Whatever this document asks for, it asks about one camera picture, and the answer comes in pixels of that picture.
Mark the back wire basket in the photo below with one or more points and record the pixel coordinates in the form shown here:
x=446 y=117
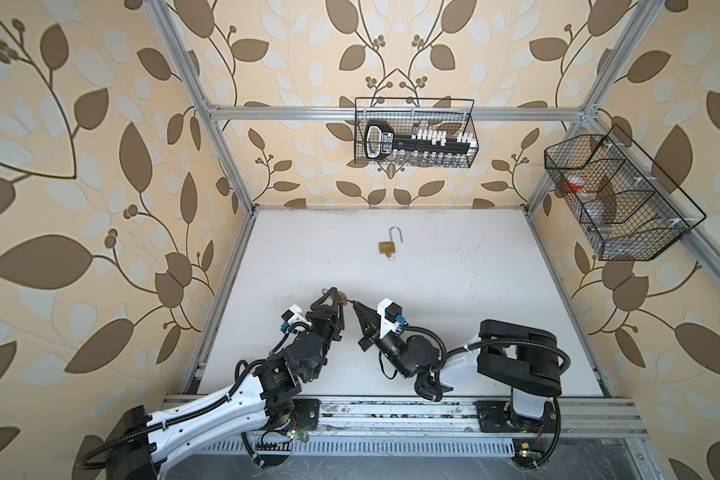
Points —
x=431 y=113

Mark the red capped jar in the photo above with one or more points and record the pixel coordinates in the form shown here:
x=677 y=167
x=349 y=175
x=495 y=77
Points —
x=573 y=183

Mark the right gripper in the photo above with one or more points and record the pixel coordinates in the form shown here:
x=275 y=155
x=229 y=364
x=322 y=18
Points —
x=371 y=333

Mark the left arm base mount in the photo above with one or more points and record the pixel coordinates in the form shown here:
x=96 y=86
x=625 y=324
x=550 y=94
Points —
x=300 y=414

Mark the large brass padlock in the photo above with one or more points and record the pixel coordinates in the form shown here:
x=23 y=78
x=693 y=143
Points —
x=389 y=246

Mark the wire basket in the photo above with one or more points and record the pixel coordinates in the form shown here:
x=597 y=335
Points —
x=632 y=208
x=431 y=113

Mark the right wire basket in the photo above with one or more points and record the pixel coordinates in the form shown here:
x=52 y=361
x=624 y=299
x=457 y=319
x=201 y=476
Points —
x=632 y=208

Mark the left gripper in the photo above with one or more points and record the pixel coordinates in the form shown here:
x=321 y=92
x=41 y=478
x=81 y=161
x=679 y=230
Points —
x=328 y=316

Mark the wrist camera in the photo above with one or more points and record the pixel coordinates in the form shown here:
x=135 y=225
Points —
x=391 y=319
x=292 y=316

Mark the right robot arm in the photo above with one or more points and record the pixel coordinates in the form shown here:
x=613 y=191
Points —
x=526 y=359

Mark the black socket set holder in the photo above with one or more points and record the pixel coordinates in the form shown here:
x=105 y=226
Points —
x=379 y=140

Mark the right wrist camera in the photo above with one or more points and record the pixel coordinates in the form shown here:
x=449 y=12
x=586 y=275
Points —
x=391 y=319

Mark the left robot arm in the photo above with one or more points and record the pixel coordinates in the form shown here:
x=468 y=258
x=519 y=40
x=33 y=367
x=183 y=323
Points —
x=147 y=445

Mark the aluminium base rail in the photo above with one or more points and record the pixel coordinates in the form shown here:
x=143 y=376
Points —
x=598 y=418

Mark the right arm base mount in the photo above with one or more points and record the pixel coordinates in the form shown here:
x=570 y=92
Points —
x=497 y=417

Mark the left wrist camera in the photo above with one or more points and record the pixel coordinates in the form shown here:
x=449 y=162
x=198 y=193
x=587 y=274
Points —
x=292 y=316

